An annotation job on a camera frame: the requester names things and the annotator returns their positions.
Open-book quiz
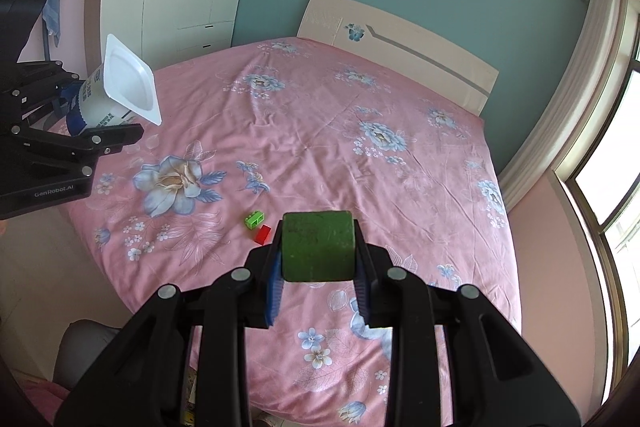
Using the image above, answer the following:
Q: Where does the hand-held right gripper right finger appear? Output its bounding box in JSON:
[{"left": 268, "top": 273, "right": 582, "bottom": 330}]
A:
[{"left": 352, "top": 219, "right": 583, "bottom": 427}]

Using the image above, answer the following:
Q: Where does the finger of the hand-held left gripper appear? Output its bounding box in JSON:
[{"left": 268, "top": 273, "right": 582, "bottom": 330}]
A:
[
  {"left": 10, "top": 122, "right": 145, "bottom": 180},
  {"left": 0, "top": 60, "right": 84, "bottom": 128}
]

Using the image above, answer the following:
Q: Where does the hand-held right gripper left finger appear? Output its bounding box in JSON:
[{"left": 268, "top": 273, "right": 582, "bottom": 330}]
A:
[{"left": 50, "top": 234, "right": 286, "bottom": 427}]

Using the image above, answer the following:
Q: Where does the white plastic cup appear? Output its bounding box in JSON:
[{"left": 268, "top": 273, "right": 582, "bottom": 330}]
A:
[{"left": 66, "top": 33, "right": 164, "bottom": 138}]

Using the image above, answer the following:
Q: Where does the green block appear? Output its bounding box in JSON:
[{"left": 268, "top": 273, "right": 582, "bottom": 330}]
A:
[{"left": 279, "top": 210, "right": 357, "bottom": 283}]

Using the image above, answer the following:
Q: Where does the pink floral bed sheet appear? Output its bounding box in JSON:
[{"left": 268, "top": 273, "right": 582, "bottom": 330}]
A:
[{"left": 67, "top": 36, "right": 524, "bottom": 424}]

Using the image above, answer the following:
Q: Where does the person's right leg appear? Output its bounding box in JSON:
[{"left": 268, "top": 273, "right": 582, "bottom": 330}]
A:
[{"left": 52, "top": 319, "right": 132, "bottom": 384}]

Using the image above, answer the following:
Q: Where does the pink quilted garment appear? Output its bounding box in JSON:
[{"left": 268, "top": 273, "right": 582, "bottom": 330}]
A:
[{"left": 19, "top": 379, "right": 72, "bottom": 427}]

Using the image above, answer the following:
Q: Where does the white headboard with butterfly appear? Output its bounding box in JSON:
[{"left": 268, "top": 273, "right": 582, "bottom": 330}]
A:
[{"left": 296, "top": 0, "right": 501, "bottom": 117}]

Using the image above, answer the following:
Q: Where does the window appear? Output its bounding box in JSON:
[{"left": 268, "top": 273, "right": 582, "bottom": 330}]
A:
[{"left": 552, "top": 7, "right": 640, "bottom": 409}]

